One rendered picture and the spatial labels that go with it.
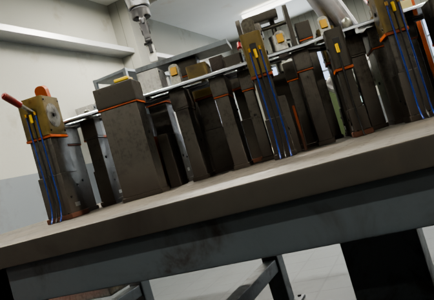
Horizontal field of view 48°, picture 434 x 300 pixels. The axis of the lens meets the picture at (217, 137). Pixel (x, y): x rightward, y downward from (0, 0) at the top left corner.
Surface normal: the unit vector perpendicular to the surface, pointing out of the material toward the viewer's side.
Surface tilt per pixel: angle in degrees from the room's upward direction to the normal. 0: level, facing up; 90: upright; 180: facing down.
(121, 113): 90
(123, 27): 90
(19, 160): 90
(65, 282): 90
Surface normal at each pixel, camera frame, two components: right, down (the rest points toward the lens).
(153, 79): -0.17, 0.00
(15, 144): 0.88, -0.27
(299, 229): -0.39, 0.07
